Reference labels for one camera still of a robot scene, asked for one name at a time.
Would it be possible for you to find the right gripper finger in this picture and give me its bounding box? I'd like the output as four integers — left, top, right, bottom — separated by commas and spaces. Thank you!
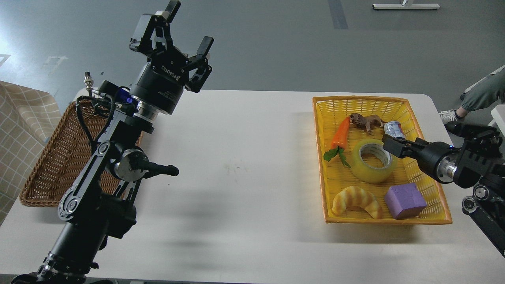
383, 134, 412, 147
383, 143, 403, 158

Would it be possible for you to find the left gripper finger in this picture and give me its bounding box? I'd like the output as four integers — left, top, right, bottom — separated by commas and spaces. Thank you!
196, 36, 214, 57
132, 0, 181, 44

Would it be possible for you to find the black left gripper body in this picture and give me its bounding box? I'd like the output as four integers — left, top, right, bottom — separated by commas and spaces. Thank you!
129, 38, 213, 114

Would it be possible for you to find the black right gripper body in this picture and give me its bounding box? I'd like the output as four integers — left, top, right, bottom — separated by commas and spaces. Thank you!
399, 138, 459, 184

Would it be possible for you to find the yellow tape roll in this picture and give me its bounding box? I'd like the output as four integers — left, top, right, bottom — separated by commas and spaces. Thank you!
350, 138, 398, 184

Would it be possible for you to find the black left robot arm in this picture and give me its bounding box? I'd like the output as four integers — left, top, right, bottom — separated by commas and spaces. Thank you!
11, 0, 213, 284

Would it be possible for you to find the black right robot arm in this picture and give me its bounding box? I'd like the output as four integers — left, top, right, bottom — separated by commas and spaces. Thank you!
382, 121, 505, 254

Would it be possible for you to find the small blue white can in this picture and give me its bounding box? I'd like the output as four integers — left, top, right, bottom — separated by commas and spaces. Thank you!
383, 120, 406, 139

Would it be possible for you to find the brown toy animal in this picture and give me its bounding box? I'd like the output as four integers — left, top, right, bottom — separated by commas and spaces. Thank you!
349, 113, 387, 135

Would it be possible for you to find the yellow plastic basket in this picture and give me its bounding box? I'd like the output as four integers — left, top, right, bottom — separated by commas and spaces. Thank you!
312, 95, 452, 225

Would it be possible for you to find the orange toy carrot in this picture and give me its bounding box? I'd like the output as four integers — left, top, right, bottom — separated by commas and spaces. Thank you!
323, 116, 351, 168

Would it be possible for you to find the purple foam block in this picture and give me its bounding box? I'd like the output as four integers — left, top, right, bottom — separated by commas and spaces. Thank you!
384, 183, 427, 219

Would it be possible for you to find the toy croissant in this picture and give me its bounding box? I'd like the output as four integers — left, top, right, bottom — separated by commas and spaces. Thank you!
331, 186, 383, 219

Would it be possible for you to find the seated person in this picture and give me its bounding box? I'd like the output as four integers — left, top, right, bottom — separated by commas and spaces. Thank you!
439, 66, 505, 124

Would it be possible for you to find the brown wicker basket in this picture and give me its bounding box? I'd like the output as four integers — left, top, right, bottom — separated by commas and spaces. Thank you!
19, 99, 121, 207

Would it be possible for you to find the beige checkered cloth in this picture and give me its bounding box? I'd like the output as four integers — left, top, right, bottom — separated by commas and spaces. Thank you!
0, 81, 61, 222

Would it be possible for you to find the white floor stand base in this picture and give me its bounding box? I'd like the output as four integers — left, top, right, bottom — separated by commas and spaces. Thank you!
372, 3, 440, 10

